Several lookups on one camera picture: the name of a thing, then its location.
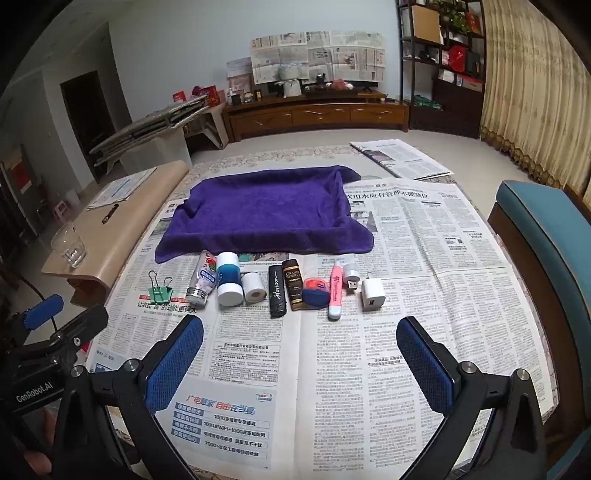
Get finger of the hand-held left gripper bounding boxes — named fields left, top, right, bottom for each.
left=21, top=294, right=65, bottom=331
left=50, top=305, right=110, bottom=357

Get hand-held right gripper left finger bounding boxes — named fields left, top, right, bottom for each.
left=53, top=315, right=205, bottom=480

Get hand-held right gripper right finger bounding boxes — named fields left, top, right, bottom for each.
left=396, top=316, right=548, bottom=480

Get green binder clip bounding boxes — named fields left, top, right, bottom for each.
left=148, top=271, right=174, bottom=305

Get clear bottle with colourful label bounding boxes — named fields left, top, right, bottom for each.
left=185, top=250, right=219, bottom=309

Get white charger plug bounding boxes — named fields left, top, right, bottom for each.
left=361, top=273, right=385, bottom=311

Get blue and white bottle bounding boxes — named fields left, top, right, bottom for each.
left=216, top=252, right=244, bottom=308

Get white tape roll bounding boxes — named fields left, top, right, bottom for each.
left=243, top=272, right=269, bottom=304

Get pink and white pen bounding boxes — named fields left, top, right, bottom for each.
left=328, top=260, right=348, bottom=321

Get small blue and red jar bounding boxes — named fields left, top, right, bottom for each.
left=302, top=278, right=329, bottom=310

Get brown and black tube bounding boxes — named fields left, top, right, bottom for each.
left=283, top=259, right=304, bottom=311

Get clear drinking glass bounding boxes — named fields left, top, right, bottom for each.
left=51, top=222, right=88, bottom=268

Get beige wooden side table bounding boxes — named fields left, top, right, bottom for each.
left=41, top=161, right=191, bottom=308

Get newspaper sheet under towel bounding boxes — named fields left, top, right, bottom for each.
left=134, top=196, right=195, bottom=278

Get newspaper sheet with bold headline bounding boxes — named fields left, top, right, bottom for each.
left=344, top=176, right=509, bottom=278

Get white paper sheet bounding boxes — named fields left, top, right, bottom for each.
left=87, top=167, right=158, bottom=210

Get teal cushioned chair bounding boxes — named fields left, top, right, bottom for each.
left=487, top=180, right=591, bottom=480

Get purple towel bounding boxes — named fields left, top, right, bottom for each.
left=154, top=165, right=375, bottom=265

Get folded newspaper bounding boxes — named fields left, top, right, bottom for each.
left=349, top=138, right=451, bottom=181

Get stack of folded grey tables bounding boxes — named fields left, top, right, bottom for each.
left=88, top=95, right=208, bottom=169

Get large newspaper sheet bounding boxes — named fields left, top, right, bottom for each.
left=161, top=145, right=568, bottom=462

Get red boxes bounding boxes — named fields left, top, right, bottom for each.
left=173, top=85, right=220, bottom=108

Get brown wooden media cabinet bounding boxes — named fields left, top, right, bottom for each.
left=222, top=90, right=411, bottom=143

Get dark wooden display shelf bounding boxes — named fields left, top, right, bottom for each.
left=396, top=0, right=488, bottom=139

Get beige curtain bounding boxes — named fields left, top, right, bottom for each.
left=479, top=0, right=591, bottom=204

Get newspapers covering screen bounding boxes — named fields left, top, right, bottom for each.
left=250, top=31, right=386, bottom=86

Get white wall calendar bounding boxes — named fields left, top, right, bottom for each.
left=226, top=58, right=252, bottom=93

